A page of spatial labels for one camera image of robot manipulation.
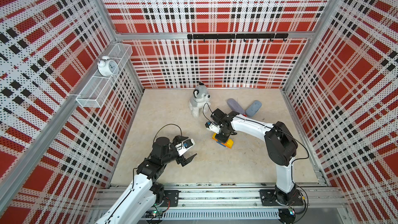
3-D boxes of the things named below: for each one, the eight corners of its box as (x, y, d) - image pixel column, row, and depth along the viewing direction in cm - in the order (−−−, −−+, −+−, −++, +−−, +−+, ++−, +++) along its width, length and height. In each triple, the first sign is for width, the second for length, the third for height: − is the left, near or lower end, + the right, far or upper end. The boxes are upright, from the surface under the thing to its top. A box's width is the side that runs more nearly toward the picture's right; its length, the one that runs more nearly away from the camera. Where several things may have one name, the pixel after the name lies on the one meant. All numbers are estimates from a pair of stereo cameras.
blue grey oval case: (243, 113, 109) (243, 111, 106) (254, 101, 116) (255, 98, 114) (251, 118, 106) (252, 116, 103) (262, 105, 113) (263, 103, 111)
